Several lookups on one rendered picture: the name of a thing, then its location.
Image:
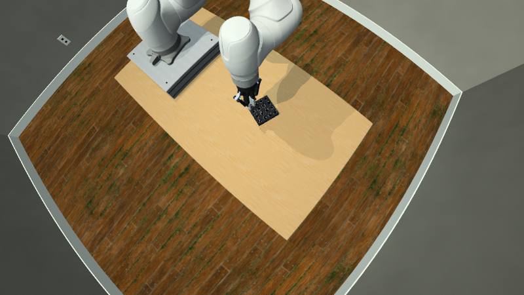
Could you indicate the black knob box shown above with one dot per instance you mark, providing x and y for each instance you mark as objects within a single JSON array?
[{"x": 261, "y": 111}]

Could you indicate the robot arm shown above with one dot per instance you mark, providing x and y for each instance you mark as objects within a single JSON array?
[{"x": 242, "y": 47}]

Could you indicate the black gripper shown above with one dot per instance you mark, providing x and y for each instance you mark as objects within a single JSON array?
[{"x": 248, "y": 95}]

